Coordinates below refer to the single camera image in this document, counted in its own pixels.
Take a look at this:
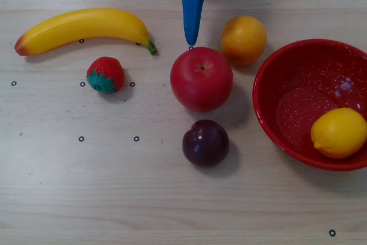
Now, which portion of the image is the yellow toy lemon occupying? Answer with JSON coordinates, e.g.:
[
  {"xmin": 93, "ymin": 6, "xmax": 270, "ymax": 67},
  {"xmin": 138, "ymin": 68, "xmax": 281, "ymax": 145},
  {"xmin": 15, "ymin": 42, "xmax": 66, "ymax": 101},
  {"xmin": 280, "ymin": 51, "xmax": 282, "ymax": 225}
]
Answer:
[{"xmin": 310, "ymin": 107, "xmax": 367, "ymax": 160}]

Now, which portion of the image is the dark purple toy plum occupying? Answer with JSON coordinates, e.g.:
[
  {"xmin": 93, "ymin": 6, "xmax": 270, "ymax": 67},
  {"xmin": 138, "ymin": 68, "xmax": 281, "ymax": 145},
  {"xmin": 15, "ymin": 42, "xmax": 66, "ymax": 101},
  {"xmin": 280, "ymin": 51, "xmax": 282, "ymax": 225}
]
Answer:
[{"xmin": 182, "ymin": 119, "xmax": 230, "ymax": 168}]

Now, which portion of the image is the yellow toy banana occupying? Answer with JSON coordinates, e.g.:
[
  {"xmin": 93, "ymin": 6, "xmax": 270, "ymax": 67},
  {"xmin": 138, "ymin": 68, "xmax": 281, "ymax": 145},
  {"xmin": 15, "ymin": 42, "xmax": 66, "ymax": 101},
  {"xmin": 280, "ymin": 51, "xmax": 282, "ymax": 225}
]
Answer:
[{"xmin": 14, "ymin": 7, "xmax": 158, "ymax": 57}]

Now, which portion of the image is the red toy apple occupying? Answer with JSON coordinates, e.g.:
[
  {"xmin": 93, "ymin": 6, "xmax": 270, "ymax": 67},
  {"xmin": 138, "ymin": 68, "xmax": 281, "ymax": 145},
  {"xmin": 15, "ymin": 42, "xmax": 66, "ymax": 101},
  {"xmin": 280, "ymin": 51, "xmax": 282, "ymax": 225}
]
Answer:
[{"xmin": 169, "ymin": 46, "xmax": 234, "ymax": 113}]

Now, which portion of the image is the red speckled bowl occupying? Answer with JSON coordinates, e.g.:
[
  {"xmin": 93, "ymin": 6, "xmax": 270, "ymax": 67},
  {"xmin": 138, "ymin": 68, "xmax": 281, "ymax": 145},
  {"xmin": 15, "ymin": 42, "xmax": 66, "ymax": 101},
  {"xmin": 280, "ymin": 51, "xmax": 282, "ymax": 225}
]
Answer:
[{"xmin": 252, "ymin": 38, "xmax": 367, "ymax": 172}]

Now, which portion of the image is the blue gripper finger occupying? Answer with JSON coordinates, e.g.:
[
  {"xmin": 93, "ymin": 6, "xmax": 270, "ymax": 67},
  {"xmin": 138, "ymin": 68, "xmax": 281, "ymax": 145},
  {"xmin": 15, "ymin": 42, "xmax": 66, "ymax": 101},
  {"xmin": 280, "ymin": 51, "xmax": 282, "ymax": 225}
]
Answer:
[{"xmin": 170, "ymin": 0, "xmax": 216, "ymax": 46}]

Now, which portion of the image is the red toy strawberry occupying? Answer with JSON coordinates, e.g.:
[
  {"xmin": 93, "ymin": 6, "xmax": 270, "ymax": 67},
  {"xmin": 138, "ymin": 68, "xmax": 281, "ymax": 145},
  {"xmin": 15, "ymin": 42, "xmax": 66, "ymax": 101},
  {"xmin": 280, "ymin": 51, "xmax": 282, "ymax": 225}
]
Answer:
[{"xmin": 86, "ymin": 56, "xmax": 126, "ymax": 95}]

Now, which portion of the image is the orange toy peach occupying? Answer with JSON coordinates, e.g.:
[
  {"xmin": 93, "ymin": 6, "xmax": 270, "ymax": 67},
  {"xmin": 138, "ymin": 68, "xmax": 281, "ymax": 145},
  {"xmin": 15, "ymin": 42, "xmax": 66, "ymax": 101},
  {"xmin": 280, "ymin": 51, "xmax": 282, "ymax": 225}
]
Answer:
[{"xmin": 220, "ymin": 15, "xmax": 268, "ymax": 67}]

